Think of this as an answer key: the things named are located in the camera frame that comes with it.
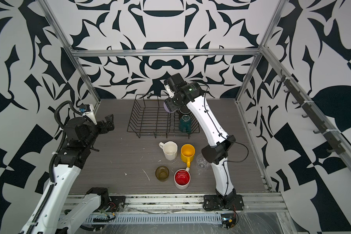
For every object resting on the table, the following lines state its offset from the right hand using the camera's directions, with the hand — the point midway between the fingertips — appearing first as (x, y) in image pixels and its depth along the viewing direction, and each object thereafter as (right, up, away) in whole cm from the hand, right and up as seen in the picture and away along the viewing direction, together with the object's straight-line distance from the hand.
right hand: (172, 100), depth 78 cm
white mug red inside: (+5, -43, +3) cm, 43 cm away
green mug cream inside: (+7, -14, +16) cm, 22 cm away
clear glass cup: (+17, -36, +9) cm, 41 cm away
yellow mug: (+9, -31, +12) cm, 35 cm away
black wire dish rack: (-18, -9, +30) cm, 36 cm away
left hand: (-35, -7, -7) cm, 36 cm away
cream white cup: (-2, -28, +10) cm, 30 cm away
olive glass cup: (-6, -40, +5) cm, 41 cm away
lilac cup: (-3, -5, -4) cm, 6 cm away
